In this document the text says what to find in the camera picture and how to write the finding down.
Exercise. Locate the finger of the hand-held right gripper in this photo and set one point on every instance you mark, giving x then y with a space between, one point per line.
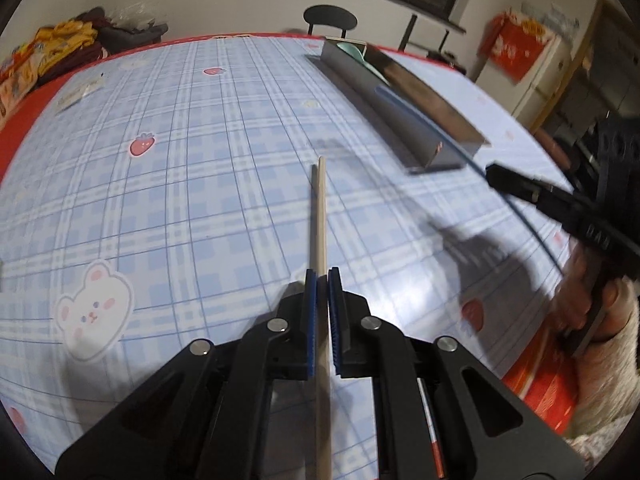
525 187

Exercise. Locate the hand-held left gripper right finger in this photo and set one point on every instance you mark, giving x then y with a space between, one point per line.
334 330

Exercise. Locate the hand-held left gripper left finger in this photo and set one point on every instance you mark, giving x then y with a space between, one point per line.
312 330

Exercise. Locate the beige chopstick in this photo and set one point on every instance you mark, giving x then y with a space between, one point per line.
320 220

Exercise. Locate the blue chopstick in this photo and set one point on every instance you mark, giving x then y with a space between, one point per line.
410 112

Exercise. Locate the perforated metal utensil tray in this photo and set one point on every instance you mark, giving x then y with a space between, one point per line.
380 105

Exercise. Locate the green spoon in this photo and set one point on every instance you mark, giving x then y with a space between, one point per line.
357 55

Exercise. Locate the person's right hand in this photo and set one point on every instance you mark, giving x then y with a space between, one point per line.
575 295

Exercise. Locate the cream refrigerator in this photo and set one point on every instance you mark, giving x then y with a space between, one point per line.
545 80

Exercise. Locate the red printed cloth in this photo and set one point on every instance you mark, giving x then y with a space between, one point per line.
517 45

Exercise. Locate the red tablecloth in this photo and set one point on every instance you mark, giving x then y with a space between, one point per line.
540 385

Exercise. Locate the blue plaid tablecloth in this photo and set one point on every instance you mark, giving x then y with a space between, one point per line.
200 185

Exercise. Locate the black metal rack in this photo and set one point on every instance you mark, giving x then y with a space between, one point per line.
410 35

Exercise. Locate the black round-back chair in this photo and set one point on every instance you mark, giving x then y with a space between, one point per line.
330 17

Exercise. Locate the small white packet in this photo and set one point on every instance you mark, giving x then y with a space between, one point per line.
77 95

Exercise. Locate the pile of clothes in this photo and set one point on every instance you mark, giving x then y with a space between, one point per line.
70 42

